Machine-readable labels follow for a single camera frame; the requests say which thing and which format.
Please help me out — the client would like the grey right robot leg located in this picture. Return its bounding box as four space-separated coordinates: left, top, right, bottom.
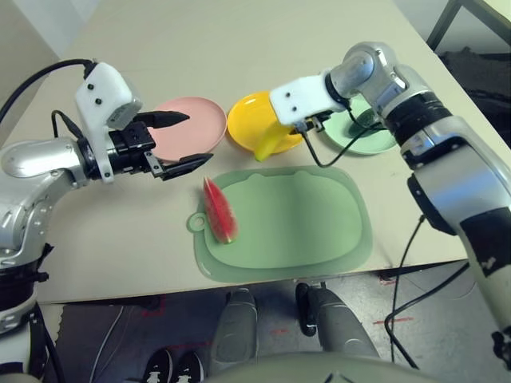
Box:
295 282 380 360

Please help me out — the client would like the grey robot leg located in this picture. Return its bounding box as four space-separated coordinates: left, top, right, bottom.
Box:
295 282 380 360
210 287 259 365

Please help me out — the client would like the dark metal frame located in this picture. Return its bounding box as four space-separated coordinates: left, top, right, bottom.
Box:
426 0 511 51

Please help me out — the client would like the black floor cable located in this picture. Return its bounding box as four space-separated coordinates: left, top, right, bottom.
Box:
383 215 426 370
383 261 472 324

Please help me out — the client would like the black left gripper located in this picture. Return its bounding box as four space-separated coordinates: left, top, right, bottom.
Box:
106 97 213 183

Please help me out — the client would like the grey left robot leg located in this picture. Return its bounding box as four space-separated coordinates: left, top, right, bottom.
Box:
210 287 259 365

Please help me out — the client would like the pink plastic plate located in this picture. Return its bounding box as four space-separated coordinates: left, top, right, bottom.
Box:
148 96 227 163

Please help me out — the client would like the dark green toy avocado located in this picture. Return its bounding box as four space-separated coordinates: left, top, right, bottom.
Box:
350 108 382 136

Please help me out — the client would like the black fabric heap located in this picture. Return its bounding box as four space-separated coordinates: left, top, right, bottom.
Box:
437 46 511 120

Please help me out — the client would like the black sneaker white print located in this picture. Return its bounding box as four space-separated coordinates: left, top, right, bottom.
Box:
142 346 175 383
174 350 205 383

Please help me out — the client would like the light green plastic plate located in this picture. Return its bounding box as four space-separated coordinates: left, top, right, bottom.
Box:
322 97 399 156

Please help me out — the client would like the orange plastic plate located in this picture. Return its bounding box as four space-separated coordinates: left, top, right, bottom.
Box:
226 90 304 153

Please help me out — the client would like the green silicone cutting board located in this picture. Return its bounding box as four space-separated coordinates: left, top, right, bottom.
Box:
187 166 374 284

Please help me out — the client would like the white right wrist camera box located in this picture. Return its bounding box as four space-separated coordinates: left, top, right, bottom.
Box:
270 73 347 127

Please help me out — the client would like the short black looped cable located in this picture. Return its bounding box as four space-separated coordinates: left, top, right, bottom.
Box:
50 109 84 141

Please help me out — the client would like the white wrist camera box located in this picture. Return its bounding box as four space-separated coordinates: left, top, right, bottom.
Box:
270 73 347 127
74 61 133 185

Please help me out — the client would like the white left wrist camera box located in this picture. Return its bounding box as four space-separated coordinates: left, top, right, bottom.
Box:
74 61 133 185

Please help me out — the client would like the red toy watermelon slice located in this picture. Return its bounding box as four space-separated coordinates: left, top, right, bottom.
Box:
202 176 240 245

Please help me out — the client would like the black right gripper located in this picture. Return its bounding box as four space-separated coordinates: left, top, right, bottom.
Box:
293 111 333 135

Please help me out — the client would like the thin white floor cable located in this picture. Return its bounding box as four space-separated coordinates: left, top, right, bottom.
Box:
89 306 125 383

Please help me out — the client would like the thin black camera cable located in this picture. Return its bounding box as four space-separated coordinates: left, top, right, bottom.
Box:
301 107 386 168

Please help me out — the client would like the yellow toy banana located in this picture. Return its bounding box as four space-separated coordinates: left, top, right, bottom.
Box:
254 119 299 163

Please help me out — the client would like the thick black camera cable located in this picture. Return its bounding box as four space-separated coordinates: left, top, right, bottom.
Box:
0 58 95 124

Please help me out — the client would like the grey robot torso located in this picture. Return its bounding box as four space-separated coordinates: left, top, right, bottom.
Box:
201 349 444 383

